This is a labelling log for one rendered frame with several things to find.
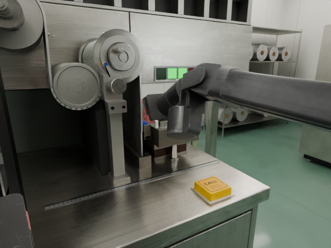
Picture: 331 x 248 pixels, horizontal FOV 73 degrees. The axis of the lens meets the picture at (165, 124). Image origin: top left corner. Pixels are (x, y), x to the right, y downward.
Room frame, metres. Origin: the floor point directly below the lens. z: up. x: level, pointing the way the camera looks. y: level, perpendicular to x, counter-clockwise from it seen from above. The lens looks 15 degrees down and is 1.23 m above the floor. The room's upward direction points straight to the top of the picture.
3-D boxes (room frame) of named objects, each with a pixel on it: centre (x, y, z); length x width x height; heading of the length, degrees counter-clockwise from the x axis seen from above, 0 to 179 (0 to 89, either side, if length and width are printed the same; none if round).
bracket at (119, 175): (0.60, 0.14, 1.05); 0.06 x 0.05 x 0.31; 29
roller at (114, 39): (0.76, 0.19, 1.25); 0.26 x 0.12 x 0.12; 29
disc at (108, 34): (0.65, 0.13, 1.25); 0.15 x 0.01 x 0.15; 119
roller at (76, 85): (0.70, 0.29, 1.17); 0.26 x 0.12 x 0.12; 29
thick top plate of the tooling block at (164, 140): (0.88, 0.05, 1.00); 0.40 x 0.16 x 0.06; 29
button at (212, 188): (0.53, -0.13, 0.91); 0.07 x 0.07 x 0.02; 29
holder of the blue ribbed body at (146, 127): (0.80, 0.11, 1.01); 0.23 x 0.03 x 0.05; 29
